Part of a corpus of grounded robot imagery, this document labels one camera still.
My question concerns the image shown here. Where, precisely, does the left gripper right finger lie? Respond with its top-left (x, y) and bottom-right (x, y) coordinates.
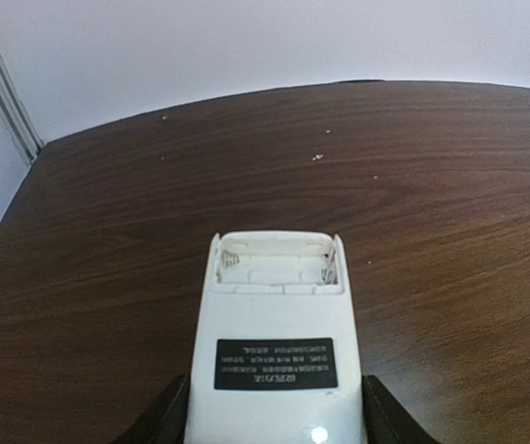
top-left (363, 375), bottom-right (436, 444)

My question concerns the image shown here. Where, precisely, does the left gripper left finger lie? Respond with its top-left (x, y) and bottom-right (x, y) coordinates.
top-left (116, 375), bottom-right (190, 444)

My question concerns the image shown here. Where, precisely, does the white remote control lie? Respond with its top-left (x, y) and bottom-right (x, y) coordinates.
top-left (184, 230), bottom-right (367, 443)

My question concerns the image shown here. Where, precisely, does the left aluminium frame post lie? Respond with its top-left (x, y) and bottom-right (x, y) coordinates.
top-left (0, 0), bottom-right (44, 163)

